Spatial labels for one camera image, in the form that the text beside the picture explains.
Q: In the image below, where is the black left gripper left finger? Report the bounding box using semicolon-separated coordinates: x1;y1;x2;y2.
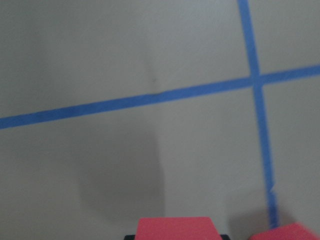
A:
124;234;136;240

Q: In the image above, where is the red cube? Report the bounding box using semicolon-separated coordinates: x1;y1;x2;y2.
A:
249;222;320;240

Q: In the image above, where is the red cube block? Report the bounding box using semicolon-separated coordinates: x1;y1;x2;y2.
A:
135;217;222;240

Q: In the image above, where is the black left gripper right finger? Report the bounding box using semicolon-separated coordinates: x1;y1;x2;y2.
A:
220;234;230;240

